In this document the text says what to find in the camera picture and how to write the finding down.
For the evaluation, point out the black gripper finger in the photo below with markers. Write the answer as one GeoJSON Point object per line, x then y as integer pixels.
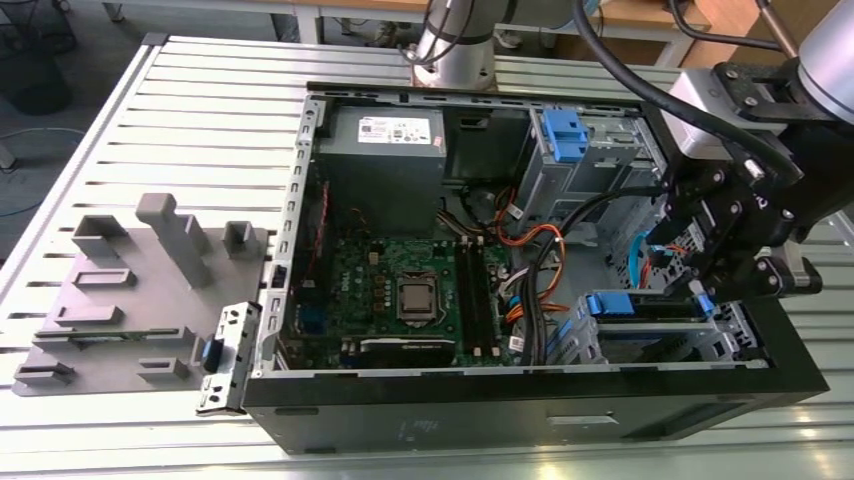
{"type": "Point", "coordinates": [707, 210]}
{"type": "Point", "coordinates": [734, 275]}

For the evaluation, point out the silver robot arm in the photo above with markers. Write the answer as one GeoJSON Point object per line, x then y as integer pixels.
{"type": "Point", "coordinates": [460, 60]}

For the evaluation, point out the silver disk bay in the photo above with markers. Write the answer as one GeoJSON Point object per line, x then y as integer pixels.
{"type": "Point", "coordinates": [641, 327]}

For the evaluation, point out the silver drive cage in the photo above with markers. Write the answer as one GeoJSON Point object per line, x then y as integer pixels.
{"type": "Point", "coordinates": [587, 175]}

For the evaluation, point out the wooden cabinet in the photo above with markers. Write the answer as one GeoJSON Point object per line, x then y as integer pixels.
{"type": "Point", "coordinates": [717, 12]}

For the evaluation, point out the black RAM slot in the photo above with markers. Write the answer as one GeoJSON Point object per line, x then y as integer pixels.
{"type": "Point", "coordinates": [483, 295]}
{"type": "Point", "coordinates": [467, 295]}

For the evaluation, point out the wooden desk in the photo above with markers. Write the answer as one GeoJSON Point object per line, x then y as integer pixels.
{"type": "Point", "coordinates": [641, 20]}

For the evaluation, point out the silver CPU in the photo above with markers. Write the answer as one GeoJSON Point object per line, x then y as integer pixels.
{"type": "Point", "coordinates": [416, 297]}

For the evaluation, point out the black PC case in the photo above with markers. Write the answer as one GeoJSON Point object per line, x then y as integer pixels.
{"type": "Point", "coordinates": [467, 415]}

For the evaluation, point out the grey power supply unit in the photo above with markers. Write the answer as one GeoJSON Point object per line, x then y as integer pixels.
{"type": "Point", "coordinates": [380, 175]}

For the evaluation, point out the CPU socket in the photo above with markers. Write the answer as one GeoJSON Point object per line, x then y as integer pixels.
{"type": "Point", "coordinates": [396, 300]}

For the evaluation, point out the black graphics card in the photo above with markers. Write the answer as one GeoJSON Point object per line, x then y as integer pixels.
{"type": "Point", "coordinates": [407, 350]}

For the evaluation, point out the green motherboard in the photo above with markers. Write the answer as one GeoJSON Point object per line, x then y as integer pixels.
{"type": "Point", "coordinates": [360, 260]}

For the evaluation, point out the grey parts rack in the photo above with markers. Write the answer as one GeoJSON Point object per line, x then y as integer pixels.
{"type": "Point", "coordinates": [147, 310]}

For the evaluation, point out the green RAM stick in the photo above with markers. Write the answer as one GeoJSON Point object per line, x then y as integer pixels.
{"type": "Point", "coordinates": [107, 338]}

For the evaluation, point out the black round bin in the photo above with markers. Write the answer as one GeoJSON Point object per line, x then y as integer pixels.
{"type": "Point", "coordinates": [33, 85]}

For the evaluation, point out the small grey wrist camera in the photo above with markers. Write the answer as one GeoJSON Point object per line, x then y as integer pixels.
{"type": "Point", "coordinates": [801, 272]}

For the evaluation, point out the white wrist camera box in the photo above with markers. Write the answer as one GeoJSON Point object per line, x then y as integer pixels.
{"type": "Point", "coordinates": [694, 100]}

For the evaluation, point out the silver card retention bracket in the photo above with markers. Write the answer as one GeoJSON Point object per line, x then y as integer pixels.
{"type": "Point", "coordinates": [234, 325]}

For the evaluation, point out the blue bracket latch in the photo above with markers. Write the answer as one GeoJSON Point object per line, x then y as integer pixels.
{"type": "Point", "coordinates": [214, 350]}

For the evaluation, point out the white desk frame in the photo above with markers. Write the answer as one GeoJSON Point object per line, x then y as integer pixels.
{"type": "Point", "coordinates": [200, 7]}

